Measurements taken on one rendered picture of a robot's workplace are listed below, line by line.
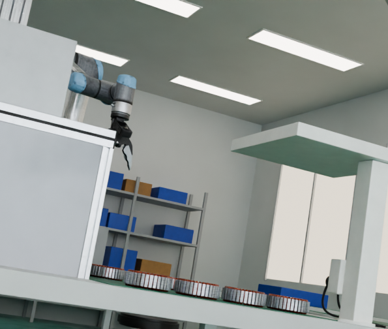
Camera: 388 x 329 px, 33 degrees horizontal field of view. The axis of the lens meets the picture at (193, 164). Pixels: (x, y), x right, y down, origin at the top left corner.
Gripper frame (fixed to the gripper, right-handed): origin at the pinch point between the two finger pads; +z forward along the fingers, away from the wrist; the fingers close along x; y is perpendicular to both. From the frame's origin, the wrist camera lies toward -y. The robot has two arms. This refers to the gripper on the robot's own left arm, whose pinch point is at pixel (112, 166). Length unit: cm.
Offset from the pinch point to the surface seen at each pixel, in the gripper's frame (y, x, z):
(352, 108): 402, -414, -201
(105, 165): -77, 26, 12
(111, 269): -45, 8, 37
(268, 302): -88, -20, 38
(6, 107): -77, 52, 4
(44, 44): -75, 46, -14
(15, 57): -75, 52, -8
